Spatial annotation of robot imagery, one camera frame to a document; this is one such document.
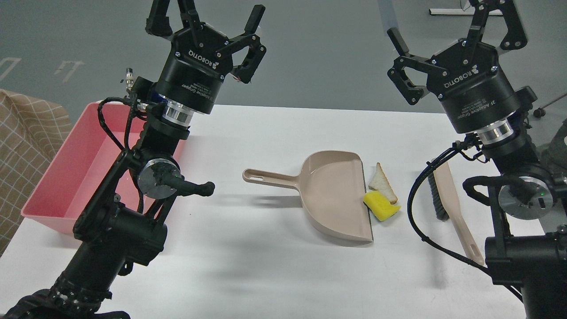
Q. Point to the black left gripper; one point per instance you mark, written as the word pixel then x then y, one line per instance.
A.
pixel 201 59

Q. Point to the brown checkered cloth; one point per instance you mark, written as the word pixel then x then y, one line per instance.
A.
pixel 31 132

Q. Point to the yellow sponge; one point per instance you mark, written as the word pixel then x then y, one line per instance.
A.
pixel 380 205

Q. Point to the pink plastic bin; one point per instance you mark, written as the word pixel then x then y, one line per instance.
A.
pixel 78 168

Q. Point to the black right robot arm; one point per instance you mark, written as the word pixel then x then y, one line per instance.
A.
pixel 533 268

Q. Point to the triangular bread slice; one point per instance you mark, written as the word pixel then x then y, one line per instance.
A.
pixel 380 183

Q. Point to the white stand base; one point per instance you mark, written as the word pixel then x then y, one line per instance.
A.
pixel 451 12

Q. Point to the beige plastic dustpan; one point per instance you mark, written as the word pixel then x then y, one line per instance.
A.
pixel 331 186

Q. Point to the beige hand brush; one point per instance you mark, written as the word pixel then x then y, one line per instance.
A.
pixel 447 208

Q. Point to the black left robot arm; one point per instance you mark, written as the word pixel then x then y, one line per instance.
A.
pixel 124 221

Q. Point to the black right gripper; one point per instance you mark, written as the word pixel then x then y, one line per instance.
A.
pixel 474 92

